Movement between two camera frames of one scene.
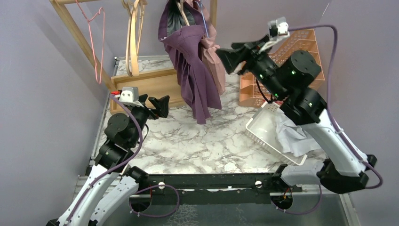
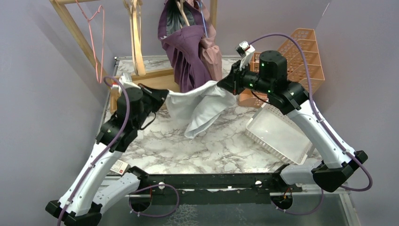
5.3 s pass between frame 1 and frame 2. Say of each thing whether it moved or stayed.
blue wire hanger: stayed
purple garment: stayed
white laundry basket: stayed
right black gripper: moved
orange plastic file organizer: stayed
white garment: moved
